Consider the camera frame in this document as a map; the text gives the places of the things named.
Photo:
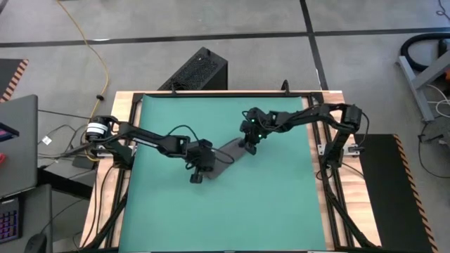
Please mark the black tablet bright screen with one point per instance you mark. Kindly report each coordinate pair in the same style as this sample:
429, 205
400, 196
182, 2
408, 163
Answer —
7, 133

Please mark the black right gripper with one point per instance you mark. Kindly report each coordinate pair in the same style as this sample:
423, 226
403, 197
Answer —
253, 128

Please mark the black floor mat striped edge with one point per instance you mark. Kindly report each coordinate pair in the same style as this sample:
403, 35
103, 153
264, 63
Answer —
8, 75
390, 196

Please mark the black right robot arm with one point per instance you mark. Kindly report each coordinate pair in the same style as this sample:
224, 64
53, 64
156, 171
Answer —
309, 116

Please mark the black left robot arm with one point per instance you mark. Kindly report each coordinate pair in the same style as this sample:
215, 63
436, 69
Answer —
154, 140

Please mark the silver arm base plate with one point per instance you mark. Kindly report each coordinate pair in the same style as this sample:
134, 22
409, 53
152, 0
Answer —
321, 149
103, 153

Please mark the white floor tag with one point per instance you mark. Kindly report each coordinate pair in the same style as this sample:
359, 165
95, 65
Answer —
46, 140

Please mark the backlit black keyboard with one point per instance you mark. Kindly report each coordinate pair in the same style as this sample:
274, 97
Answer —
8, 221

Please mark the grey towel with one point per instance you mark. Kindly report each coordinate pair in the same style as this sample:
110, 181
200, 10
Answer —
225, 154

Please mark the black power adapter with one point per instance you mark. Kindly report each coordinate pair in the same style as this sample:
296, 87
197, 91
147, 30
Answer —
82, 162

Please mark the black computer tower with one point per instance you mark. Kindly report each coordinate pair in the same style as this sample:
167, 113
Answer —
200, 70

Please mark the green table mat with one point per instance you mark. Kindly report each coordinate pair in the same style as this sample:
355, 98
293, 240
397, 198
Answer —
263, 211

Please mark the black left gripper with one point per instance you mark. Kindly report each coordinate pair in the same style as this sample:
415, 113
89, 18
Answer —
202, 156

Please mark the grey metal stand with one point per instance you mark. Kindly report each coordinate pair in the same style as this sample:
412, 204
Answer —
416, 95

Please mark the black clamp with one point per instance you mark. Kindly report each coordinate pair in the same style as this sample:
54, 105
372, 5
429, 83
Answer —
285, 86
173, 89

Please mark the dark grey desk top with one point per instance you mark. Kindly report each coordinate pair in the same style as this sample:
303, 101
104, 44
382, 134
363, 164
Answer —
35, 211

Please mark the round grey stand base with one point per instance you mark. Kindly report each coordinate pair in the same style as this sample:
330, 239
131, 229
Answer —
437, 140

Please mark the black aluminium table frame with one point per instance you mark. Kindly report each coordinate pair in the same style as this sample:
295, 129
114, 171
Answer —
211, 94

